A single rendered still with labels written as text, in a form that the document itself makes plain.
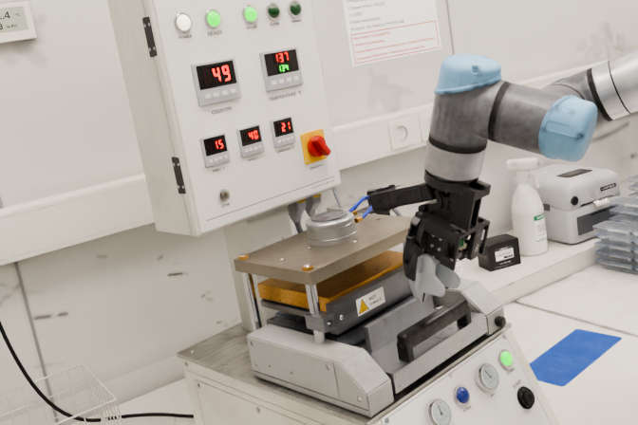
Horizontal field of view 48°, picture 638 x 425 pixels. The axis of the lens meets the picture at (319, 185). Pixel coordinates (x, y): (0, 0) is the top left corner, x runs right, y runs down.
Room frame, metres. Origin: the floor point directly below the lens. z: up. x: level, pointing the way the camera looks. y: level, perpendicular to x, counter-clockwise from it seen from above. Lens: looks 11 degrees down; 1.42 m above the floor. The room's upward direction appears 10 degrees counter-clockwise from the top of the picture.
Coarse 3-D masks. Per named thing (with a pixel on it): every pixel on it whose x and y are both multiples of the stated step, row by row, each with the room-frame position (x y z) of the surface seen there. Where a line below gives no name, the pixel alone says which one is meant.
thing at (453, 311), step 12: (456, 300) 1.03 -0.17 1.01; (444, 312) 0.99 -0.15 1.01; (456, 312) 1.00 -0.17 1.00; (468, 312) 1.02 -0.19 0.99; (420, 324) 0.96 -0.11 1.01; (432, 324) 0.97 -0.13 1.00; (444, 324) 0.98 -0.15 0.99; (408, 336) 0.93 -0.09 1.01; (420, 336) 0.95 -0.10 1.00; (408, 348) 0.93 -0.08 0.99; (408, 360) 0.93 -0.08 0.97
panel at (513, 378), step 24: (504, 336) 1.07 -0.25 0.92; (480, 360) 1.02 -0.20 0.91; (432, 384) 0.95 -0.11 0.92; (456, 384) 0.97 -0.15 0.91; (504, 384) 1.02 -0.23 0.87; (528, 384) 1.04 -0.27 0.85; (408, 408) 0.91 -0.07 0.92; (456, 408) 0.95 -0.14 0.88; (480, 408) 0.97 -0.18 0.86; (504, 408) 0.99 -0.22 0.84; (528, 408) 1.01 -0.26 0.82
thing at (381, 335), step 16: (416, 304) 1.05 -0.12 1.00; (432, 304) 1.08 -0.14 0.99; (384, 320) 1.00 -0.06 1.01; (400, 320) 1.03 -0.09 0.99; (416, 320) 1.05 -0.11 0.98; (480, 320) 1.04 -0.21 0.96; (368, 336) 0.98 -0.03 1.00; (384, 336) 1.00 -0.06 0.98; (432, 336) 1.00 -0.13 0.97; (448, 336) 0.99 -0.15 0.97; (464, 336) 1.01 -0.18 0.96; (368, 352) 0.98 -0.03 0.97; (384, 352) 0.98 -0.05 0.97; (416, 352) 0.96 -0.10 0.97; (432, 352) 0.96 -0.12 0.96; (448, 352) 0.98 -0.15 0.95; (384, 368) 0.92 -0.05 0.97; (400, 368) 0.92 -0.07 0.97; (416, 368) 0.94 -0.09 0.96; (432, 368) 0.96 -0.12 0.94; (400, 384) 0.91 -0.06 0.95
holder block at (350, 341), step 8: (408, 296) 1.11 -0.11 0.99; (400, 304) 1.09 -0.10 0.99; (384, 312) 1.07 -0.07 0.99; (272, 320) 1.11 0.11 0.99; (368, 320) 1.04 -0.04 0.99; (296, 328) 1.06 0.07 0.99; (304, 328) 1.05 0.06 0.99; (352, 328) 1.02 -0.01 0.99; (360, 328) 1.03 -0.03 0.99; (328, 336) 1.01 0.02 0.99; (336, 336) 1.00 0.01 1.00; (344, 336) 1.00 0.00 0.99; (352, 336) 1.02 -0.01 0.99; (360, 336) 1.03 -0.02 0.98; (352, 344) 1.01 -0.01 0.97
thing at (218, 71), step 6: (210, 66) 1.16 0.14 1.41; (216, 66) 1.17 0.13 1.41; (222, 66) 1.17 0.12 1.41; (228, 66) 1.18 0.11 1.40; (204, 72) 1.15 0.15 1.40; (210, 72) 1.16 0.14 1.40; (216, 72) 1.16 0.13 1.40; (222, 72) 1.17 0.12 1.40; (228, 72) 1.18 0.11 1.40; (204, 78) 1.15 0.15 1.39; (210, 78) 1.15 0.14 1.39; (216, 78) 1.16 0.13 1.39; (222, 78) 1.17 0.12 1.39; (228, 78) 1.18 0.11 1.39; (204, 84) 1.15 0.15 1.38; (210, 84) 1.15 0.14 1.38
